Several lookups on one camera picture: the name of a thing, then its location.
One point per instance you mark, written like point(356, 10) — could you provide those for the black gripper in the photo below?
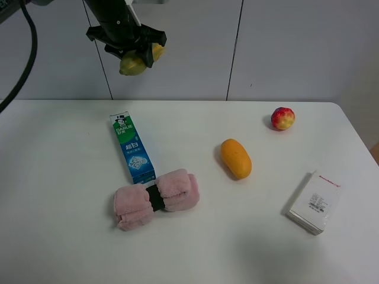
point(121, 33)

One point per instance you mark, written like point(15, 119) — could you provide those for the yellow green corn cob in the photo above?
point(132, 65)

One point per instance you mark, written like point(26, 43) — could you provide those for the red yellow apple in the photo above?
point(283, 118)

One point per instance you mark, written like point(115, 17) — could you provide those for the pink rolled towel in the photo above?
point(132, 208)

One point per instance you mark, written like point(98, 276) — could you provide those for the green blue toothpaste box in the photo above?
point(135, 154)

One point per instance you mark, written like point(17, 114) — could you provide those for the orange mango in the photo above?
point(236, 158)

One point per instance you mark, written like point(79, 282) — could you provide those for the white cardboard box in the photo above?
point(314, 202)

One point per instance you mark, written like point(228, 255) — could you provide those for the black towel band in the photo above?
point(155, 198)

